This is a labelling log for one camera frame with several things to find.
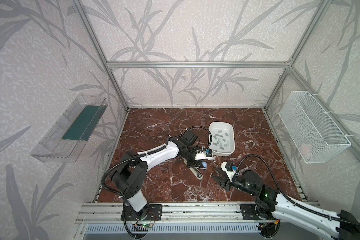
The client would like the white wire mesh basket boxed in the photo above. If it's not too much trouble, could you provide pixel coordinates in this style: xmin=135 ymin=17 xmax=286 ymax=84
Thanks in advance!
xmin=279 ymin=91 xmax=352 ymax=164

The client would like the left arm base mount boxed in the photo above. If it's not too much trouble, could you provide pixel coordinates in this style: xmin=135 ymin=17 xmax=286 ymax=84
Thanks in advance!
xmin=121 ymin=204 xmax=163 ymax=221

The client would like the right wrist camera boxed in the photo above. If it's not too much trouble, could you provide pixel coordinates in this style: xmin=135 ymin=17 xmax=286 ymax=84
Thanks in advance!
xmin=221 ymin=162 xmax=239 ymax=183

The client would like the clear wall shelf green mat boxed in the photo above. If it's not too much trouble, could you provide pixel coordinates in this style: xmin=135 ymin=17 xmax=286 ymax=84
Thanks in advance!
xmin=31 ymin=94 xmax=108 ymax=163

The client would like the aluminium front rail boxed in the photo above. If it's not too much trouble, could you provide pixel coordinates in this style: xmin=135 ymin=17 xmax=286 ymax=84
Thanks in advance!
xmin=74 ymin=202 xmax=328 ymax=224

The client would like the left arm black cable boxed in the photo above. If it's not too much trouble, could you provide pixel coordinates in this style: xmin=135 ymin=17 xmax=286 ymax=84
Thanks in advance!
xmin=101 ymin=125 xmax=213 ymax=197

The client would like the grey white large stapler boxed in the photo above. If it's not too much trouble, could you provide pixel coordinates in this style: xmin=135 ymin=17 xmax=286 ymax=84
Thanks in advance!
xmin=184 ymin=160 xmax=203 ymax=180

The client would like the white plastic tray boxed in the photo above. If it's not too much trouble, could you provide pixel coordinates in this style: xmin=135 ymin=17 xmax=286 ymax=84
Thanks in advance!
xmin=209 ymin=122 xmax=235 ymax=157

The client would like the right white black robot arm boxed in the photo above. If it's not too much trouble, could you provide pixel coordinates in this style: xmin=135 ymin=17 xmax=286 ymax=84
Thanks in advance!
xmin=212 ymin=170 xmax=360 ymax=240

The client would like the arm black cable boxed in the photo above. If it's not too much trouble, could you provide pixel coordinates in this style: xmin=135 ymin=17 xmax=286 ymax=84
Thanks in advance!
xmin=101 ymin=125 xmax=213 ymax=197
xmin=236 ymin=153 xmax=360 ymax=232

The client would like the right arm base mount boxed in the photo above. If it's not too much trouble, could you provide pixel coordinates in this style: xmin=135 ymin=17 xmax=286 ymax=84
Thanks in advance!
xmin=240 ymin=203 xmax=277 ymax=222

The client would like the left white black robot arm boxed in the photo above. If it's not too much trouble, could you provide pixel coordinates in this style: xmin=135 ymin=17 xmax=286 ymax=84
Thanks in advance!
xmin=101 ymin=129 xmax=213 ymax=215

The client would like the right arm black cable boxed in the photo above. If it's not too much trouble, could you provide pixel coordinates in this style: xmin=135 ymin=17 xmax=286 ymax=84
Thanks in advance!
xmin=236 ymin=153 xmax=360 ymax=232

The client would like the green circuit board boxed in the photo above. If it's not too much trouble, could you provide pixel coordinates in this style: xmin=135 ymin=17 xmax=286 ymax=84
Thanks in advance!
xmin=133 ymin=223 xmax=155 ymax=232

